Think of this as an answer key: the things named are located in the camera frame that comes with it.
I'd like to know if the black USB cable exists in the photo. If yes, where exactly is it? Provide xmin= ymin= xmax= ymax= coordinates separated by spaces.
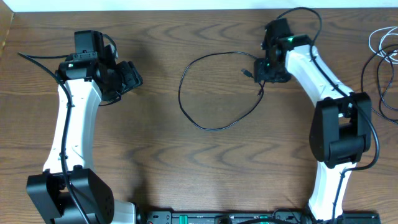
xmin=178 ymin=51 xmax=265 ymax=131
xmin=360 ymin=43 xmax=398 ymax=125

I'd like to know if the white USB cable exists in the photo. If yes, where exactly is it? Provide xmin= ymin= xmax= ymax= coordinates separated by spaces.
xmin=368 ymin=26 xmax=398 ymax=65

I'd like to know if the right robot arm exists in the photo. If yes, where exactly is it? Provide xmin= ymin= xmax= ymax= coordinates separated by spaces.
xmin=254 ymin=18 xmax=371 ymax=223

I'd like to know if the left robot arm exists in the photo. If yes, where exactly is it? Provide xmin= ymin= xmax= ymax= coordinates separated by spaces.
xmin=26 ymin=30 xmax=146 ymax=223

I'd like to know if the left camera black cable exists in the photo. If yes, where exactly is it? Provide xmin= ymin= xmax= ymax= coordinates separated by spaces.
xmin=17 ymin=51 xmax=91 ymax=224

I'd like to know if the camera black cable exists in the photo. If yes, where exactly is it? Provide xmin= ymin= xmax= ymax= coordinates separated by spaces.
xmin=276 ymin=6 xmax=381 ymax=224
xmin=17 ymin=51 xmax=91 ymax=224

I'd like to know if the right camera black cable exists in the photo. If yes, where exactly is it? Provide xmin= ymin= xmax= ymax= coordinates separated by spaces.
xmin=276 ymin=6 xmax=381 ymax=224

